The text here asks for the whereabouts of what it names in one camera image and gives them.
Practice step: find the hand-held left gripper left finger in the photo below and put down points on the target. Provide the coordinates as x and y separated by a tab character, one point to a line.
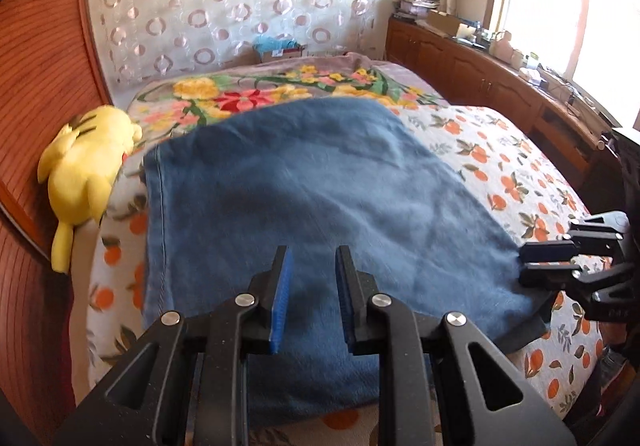
280	301

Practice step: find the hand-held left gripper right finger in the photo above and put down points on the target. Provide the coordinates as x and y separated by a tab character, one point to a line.
345	306

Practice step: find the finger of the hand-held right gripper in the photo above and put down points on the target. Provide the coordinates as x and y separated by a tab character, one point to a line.
547	276
545	251

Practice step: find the blue denim pants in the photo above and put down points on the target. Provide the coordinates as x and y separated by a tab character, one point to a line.
300	186

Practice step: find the orange fruit print bedsheet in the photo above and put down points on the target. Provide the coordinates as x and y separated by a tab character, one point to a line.
500	160

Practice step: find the floral blanket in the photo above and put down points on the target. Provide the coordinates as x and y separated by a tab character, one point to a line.
240	100

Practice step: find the white plastic bottle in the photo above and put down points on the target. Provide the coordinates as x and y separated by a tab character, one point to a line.
500	45

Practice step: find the long wooden cabinet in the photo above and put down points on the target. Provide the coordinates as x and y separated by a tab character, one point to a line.
450	60

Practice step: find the yellow plush toy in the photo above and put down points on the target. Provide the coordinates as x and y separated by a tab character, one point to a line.
85	165

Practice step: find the small brown cardboard box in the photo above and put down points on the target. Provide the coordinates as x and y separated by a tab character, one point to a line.
285	55

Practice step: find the open cardboard box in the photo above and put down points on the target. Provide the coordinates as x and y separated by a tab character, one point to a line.
445	23

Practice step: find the light blue cloth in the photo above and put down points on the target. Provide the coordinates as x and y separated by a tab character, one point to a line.
275	43

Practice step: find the stack of papers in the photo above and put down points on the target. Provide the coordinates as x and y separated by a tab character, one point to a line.
412	5

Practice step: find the wooden headboard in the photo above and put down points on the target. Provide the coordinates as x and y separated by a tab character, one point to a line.
40	50

